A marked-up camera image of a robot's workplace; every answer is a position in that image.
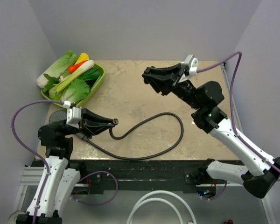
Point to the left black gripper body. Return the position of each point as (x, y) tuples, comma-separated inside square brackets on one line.
[(69, 129)]

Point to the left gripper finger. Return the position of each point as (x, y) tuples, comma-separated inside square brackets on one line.
[(92, 130), (90, 116)]

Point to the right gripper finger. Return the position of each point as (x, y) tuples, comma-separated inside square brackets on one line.
[(163, 85), (158, 74)]

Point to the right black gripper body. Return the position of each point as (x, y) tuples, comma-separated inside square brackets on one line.
[(185, 90)]

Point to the grey shower head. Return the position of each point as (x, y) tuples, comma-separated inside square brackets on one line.
[(57, 116)]

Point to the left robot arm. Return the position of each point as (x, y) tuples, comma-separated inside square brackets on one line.
[(60, 175)]

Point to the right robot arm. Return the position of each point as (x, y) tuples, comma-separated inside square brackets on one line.
[(259, 171)]

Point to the green lettuce toy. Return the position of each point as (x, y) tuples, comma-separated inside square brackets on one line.
[(76, 91)]

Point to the dark green vegetable toy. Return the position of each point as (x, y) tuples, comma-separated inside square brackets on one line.
[(92, 74)]

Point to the green plastic tray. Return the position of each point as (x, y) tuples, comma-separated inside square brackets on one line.
[(94, 85)]

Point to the orange carrot toy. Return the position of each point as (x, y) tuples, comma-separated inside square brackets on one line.
[(74, 67)]

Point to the white leek toy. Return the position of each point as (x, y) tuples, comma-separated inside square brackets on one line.
[(85, 66)]

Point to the napa cabbage toy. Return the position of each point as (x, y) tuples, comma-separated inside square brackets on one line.
[(59, 66)]

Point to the yellow pepper toy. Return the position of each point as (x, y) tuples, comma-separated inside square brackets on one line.
[(83, 57)]

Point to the tin can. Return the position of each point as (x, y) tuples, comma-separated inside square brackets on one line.
[(13, 217)]

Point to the red small object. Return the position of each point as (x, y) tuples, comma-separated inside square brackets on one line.
[(228, 222)]

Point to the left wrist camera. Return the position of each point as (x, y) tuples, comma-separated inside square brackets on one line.
[(74, 114)]

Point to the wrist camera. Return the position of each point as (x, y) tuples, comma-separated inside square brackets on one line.
[(189, 67), (74, 114)]

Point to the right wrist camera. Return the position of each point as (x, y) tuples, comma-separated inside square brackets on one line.
[(189, 67)]

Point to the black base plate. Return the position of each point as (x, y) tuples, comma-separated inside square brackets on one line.
[(175, 175)]

